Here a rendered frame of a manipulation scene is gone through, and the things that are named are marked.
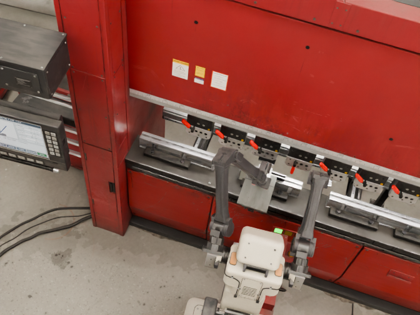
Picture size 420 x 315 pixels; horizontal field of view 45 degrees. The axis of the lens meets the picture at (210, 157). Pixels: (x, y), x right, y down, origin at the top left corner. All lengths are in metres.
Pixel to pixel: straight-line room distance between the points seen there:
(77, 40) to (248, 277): 1.38
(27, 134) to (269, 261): 1.32
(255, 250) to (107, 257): 1.69
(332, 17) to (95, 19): 1.02
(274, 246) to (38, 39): 1.41
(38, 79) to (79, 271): 1.88
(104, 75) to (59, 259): 1.74
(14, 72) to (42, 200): 1.97
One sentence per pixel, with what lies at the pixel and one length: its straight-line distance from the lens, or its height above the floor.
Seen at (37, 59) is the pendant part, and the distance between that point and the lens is 2.31.
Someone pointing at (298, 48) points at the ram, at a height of 2.00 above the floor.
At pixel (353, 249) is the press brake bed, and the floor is 0.71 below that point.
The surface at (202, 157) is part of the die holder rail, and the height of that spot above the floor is 0.97.
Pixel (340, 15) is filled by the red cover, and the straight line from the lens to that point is 2.21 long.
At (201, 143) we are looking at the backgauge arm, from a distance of 3.38.
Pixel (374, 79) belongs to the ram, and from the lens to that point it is 2.42.
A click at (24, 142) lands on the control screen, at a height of 1.41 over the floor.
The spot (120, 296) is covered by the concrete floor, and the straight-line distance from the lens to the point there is 3.76.
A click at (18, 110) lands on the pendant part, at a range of 2.60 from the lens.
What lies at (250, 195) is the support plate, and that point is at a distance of 3.00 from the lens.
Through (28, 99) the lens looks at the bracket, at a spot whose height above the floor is 1.21.
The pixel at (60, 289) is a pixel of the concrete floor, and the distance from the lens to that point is 3.82.
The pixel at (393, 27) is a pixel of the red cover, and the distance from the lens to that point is 2.22.
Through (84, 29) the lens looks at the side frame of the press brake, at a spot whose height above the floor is 1.93.
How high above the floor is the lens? 3.50
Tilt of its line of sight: 53 degrees down
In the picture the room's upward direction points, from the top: 9 degrees clockwise
